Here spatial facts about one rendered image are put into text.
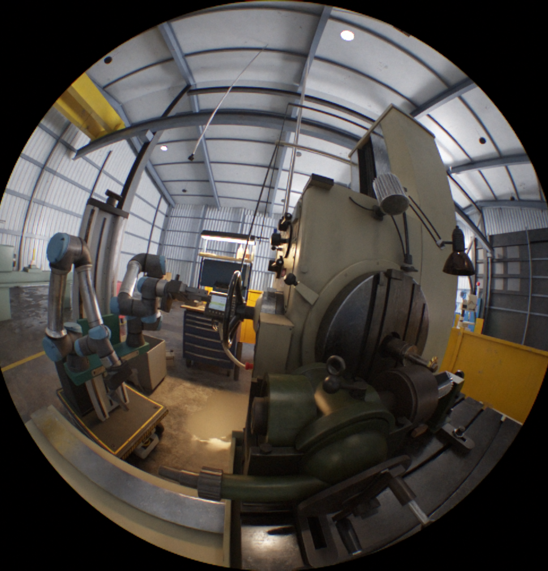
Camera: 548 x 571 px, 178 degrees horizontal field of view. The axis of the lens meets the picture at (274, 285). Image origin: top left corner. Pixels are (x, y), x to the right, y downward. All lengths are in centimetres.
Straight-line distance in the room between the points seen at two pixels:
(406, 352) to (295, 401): 43
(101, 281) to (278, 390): 121
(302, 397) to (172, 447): 157
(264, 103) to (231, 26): 400
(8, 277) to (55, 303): 447
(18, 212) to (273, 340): 918
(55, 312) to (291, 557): 99
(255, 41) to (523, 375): 885
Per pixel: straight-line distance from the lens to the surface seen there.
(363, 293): 60
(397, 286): 69
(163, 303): 72
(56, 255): 81
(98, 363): 116
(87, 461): 93
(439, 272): 117
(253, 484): 29
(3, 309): 526
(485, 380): 267
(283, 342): 54
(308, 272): 62
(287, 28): 713
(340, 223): 70
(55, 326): 92
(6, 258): 517
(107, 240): 131
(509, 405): 269
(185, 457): 172
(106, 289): 132
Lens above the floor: 147
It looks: 1 degrees down
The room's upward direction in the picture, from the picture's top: 9 degrees clockwise
